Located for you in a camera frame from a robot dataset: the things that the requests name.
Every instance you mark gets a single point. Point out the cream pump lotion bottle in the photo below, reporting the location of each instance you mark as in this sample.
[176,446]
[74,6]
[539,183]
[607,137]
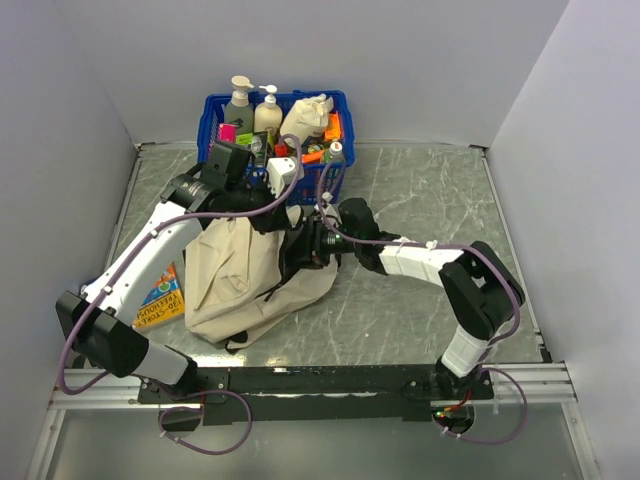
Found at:
[268,114]

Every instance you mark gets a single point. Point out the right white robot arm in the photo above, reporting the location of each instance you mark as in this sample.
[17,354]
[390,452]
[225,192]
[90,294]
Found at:
[485,297]

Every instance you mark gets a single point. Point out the blue plastic shopping basket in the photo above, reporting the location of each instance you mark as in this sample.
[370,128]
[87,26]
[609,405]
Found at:
[304,193]

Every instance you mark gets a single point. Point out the green black box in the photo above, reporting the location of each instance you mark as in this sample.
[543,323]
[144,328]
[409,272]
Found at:
[261,144]

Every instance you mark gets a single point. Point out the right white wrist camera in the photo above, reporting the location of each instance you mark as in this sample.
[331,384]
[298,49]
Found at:
[327,200]

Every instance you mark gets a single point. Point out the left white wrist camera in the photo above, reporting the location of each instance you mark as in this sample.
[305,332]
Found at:
[282,171]

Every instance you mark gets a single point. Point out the pink box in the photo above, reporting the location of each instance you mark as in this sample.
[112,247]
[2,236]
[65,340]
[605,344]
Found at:
[226,133]

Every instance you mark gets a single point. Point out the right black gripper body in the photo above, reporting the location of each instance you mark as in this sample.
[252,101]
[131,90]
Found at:
[333,246]

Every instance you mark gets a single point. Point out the yellow treehouse children's book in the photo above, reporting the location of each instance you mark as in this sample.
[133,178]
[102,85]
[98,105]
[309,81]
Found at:
[164,303]

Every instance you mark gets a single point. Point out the beige drawstring cloth pouch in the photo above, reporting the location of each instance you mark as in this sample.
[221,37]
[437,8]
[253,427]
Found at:
[309,117]

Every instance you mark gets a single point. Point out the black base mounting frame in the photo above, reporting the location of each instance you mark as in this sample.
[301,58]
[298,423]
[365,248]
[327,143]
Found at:
[299,393]

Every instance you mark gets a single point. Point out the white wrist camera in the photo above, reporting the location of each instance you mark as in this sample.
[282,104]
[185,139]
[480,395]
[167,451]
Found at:
[282,171]
[327,200]

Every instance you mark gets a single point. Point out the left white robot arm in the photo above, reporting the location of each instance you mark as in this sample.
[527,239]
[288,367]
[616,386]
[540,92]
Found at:
[97,323]

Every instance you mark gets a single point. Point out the small green red-capped bottle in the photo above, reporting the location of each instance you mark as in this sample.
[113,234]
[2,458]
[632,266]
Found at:
[334,153]

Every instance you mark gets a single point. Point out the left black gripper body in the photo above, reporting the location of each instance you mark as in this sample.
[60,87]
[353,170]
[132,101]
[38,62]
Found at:
[246,197]

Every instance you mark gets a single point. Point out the green pump bottle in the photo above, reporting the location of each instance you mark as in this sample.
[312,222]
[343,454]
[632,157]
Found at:
[239,111]

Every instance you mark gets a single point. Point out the orange snack packet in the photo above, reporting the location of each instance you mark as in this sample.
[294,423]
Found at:
[333,131]

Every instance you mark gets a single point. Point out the beige canvas backpack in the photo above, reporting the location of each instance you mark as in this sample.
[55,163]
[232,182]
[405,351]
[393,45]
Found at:
[234,292]

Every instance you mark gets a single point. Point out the orange long packet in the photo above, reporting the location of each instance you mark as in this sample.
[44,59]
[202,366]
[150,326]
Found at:
[314,157]

